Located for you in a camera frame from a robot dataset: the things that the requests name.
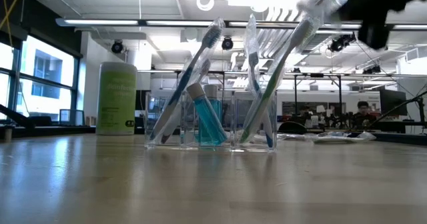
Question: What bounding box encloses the black ceiling camera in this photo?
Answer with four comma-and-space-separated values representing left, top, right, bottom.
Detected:
221, 36, 234, 51
111, 39, 127, 55
328, 33, 356, 53

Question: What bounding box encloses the white coiled ceiling cable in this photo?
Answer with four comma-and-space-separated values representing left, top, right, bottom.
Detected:
195, 0, 216, 12

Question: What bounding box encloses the green toothbrush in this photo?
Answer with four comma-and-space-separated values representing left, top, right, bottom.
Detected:
239, 0, 334, 144

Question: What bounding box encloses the person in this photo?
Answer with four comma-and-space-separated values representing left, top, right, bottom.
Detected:
352, 100, 377, 127

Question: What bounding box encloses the green disinfecting wipes canister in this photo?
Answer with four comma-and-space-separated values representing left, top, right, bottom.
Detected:
95, 61, 138, 137

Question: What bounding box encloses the black monitor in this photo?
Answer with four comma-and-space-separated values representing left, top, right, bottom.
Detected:
135, 89, 151, 111
379, 89, 408, 117

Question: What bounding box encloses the yellow hanging cable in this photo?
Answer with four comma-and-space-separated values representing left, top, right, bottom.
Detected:
0, 0, 25, 48

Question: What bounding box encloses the small grey monitor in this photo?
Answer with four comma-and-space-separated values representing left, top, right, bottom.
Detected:
59, 109, 85, 127

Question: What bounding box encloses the long ceiling light bar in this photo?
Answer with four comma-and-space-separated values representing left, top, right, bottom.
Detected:
55, 17, 427, 31

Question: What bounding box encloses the clear acrylic organizer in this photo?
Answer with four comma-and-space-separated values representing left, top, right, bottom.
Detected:
144, 89, 278, 152

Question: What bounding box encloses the blue mouthwash bottle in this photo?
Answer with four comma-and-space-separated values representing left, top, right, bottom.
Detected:
199, 83, 224, 145
185, 82, 229, 147

